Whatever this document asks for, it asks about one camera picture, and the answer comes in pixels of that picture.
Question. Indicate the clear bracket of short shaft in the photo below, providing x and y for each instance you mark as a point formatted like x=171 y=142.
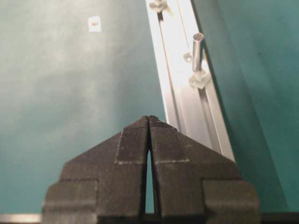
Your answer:
x=158 y=5

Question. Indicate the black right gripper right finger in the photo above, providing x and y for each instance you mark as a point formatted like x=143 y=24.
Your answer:
x=196 y=185

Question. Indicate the small white sticker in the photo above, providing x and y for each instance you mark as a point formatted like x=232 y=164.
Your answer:
x=94 y=24

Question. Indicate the tall steel shaft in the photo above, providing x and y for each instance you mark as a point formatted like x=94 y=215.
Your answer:
x=197 y=52

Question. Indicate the aluminium extrusion rail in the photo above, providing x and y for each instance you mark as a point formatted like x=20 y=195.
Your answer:
x=194 y=112

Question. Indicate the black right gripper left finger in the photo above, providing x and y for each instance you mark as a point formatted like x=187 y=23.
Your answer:
x=104 y=185

